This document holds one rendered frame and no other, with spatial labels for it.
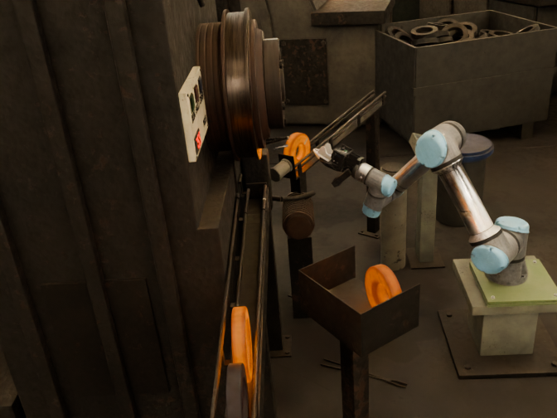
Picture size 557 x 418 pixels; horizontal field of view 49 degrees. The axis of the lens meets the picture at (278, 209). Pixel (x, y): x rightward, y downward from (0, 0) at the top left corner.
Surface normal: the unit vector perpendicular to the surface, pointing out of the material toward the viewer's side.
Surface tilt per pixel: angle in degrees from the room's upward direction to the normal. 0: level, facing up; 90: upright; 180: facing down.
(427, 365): 0
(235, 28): 28
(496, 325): 90
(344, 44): 90
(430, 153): 84
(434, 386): 0
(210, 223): 0
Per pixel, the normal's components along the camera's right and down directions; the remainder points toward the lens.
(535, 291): -0.07, -0.89
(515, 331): -0.04, 0.46
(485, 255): -0.58, 0.50
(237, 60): -0.05, -0.13
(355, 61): -0.25, 0.46
